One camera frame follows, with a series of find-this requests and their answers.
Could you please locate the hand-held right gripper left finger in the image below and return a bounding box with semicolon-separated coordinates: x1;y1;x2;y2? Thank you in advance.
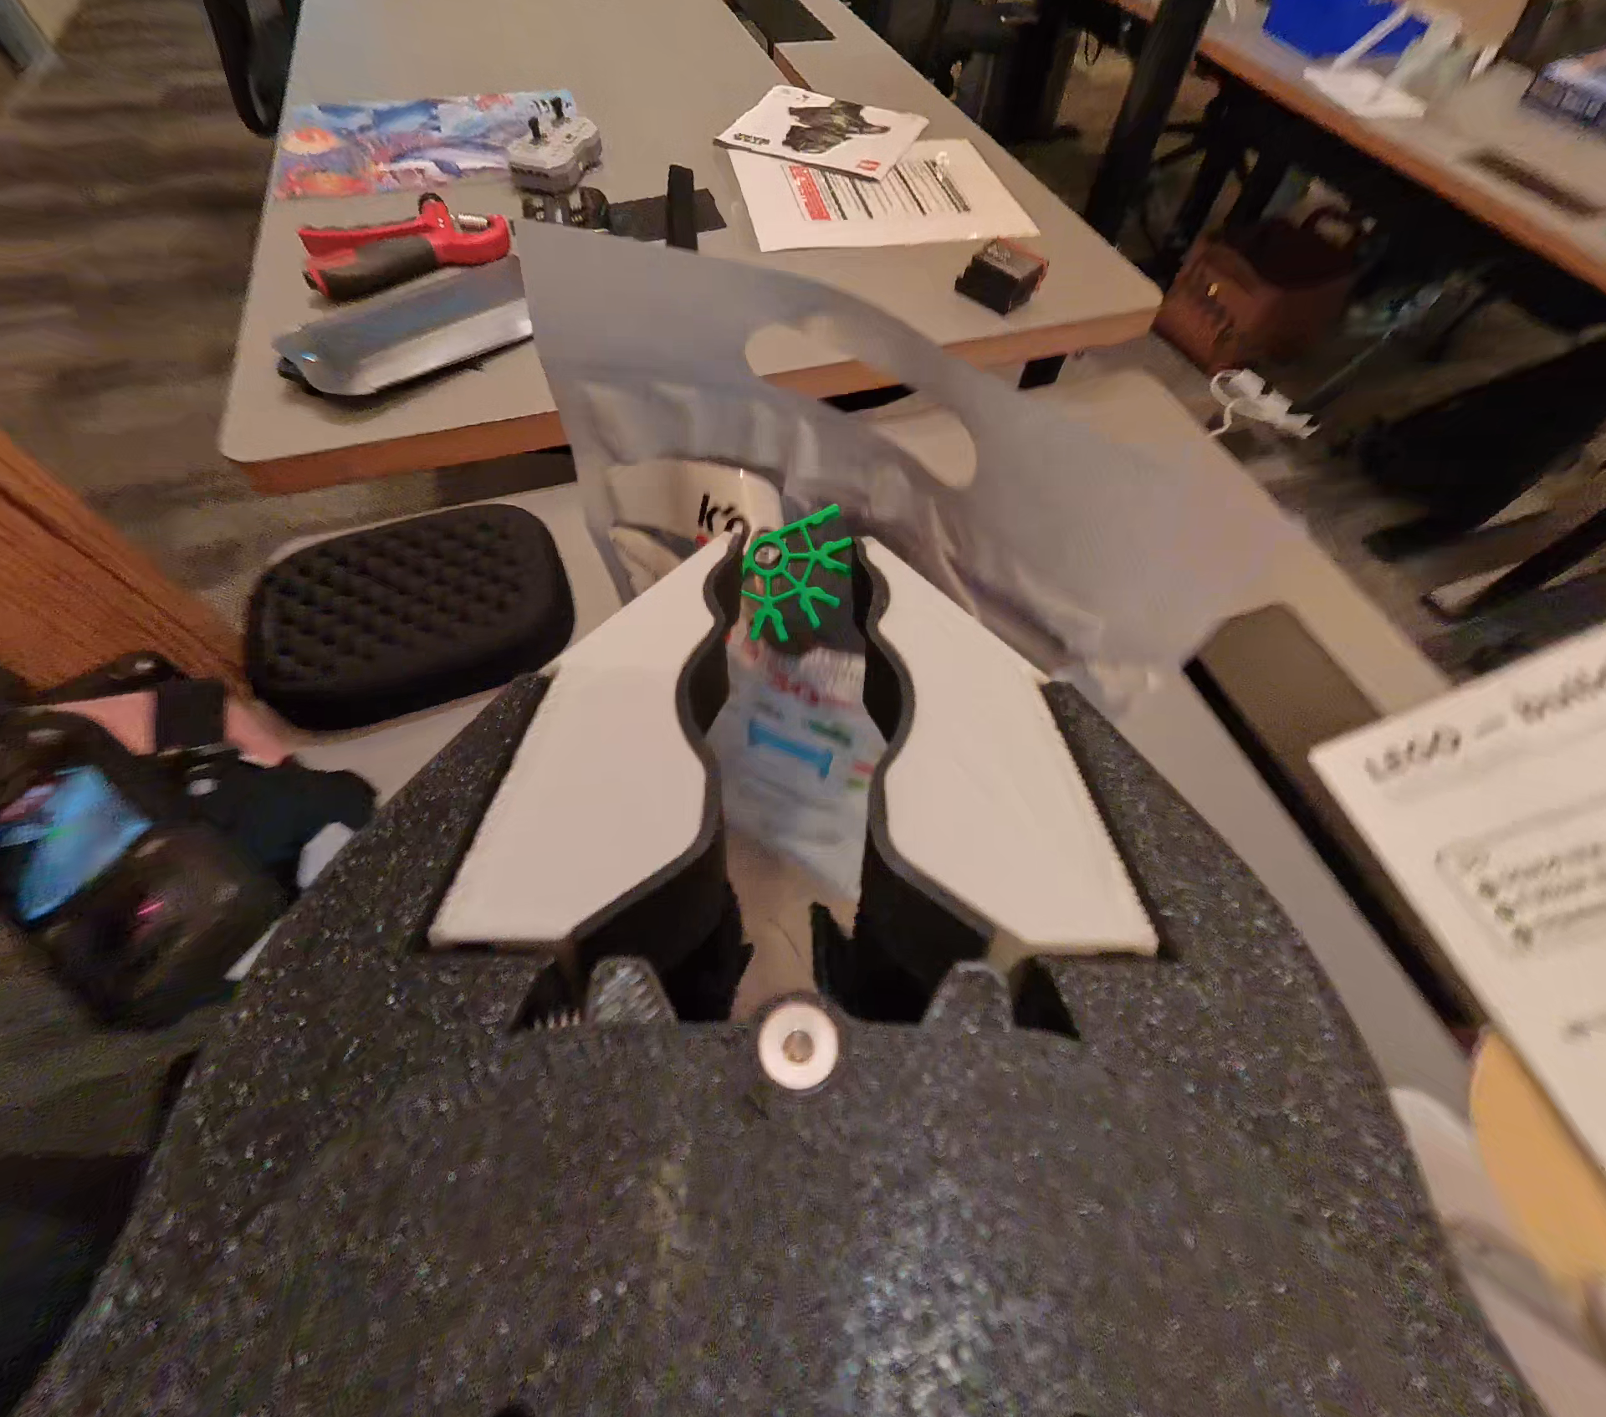
431;536;753;1023

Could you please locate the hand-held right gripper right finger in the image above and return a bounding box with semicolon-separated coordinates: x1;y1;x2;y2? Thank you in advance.
816;538;1160;1023

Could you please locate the green snowflake connector piece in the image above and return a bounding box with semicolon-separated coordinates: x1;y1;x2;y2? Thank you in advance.
741;503;858;647

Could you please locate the person's left hand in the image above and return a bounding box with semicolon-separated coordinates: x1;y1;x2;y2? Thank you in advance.
107;688;306;772

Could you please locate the black textured pad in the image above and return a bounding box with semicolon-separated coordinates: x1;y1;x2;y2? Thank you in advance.
244;503;578;732

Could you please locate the brown wooden panel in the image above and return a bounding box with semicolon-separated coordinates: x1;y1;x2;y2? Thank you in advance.
0;431;246;697

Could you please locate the white power plug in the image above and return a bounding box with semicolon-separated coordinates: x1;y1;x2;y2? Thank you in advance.
1208;366;1321;441

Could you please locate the white printed paper sheet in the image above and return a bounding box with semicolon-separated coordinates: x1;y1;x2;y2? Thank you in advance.
1311;632;1606;1142

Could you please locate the silver foil pouch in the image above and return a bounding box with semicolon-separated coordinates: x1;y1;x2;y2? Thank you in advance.
273;260;538;398

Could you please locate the small black box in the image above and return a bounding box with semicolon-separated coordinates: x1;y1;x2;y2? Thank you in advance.
955;235;1051;316

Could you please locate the red black hand tool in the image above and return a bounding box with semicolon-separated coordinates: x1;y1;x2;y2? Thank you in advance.
298;191;514;301

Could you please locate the white metal stand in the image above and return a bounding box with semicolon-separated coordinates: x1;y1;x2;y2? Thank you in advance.
1303;0;1468;121
1385;1083;1606;1417

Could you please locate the brown bag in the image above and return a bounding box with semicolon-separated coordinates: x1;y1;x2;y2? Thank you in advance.
1153;210;1368;375

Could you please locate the black flat strip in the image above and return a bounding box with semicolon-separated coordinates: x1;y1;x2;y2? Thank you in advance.
611;186;731;243

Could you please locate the white sheet red print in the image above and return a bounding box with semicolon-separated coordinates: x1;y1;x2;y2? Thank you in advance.
728;138;1041;255

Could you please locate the tan round disc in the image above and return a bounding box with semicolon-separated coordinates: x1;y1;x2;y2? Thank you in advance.
1467;1030;1606;1298

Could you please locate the grey remote controller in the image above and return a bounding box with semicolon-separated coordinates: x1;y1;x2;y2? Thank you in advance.
506;96;606;191

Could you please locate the colourful picture booklet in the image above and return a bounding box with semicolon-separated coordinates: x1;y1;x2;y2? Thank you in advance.
273;90;578;201

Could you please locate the black white instruction booklet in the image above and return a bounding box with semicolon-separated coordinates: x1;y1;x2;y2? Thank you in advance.
713;83;931;181

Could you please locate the grey wood-edged table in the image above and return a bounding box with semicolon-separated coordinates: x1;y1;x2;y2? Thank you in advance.
217;0;1165;498

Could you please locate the black pole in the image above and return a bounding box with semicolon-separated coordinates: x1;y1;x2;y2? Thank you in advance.
1086;0;1285;241

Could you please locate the black table mat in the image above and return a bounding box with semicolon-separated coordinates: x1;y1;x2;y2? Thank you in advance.
726;0;838;46

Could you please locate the blue plastic bin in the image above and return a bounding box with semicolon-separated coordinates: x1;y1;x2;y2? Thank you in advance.
1263;0;1398;60

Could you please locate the blue toy box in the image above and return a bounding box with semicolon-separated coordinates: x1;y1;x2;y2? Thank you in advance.
1522;53;1606;126

